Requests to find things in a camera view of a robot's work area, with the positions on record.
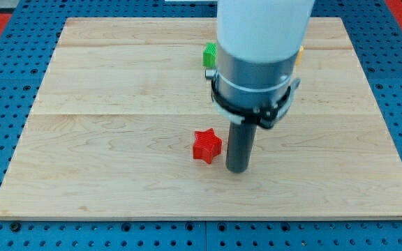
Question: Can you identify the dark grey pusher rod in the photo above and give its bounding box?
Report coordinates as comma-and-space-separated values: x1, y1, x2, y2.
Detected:
225, 123, 256, 174

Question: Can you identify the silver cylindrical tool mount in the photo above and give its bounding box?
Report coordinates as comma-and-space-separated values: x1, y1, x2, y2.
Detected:
211, 45, 300, 129

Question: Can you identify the red star block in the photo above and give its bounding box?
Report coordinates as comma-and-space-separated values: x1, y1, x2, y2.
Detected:
192, 128, 223, 165

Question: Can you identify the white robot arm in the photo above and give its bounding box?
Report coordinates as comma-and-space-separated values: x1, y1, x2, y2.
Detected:
206, 0, 315, 173

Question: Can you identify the green block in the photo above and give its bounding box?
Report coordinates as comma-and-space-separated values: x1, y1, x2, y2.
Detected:
202, 43, 217, 68

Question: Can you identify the yellow block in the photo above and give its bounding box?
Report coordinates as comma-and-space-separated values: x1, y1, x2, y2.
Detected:
295, 46, 304, 66

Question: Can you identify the wooden board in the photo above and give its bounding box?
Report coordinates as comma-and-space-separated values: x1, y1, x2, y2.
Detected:
0, 17, 402, 221

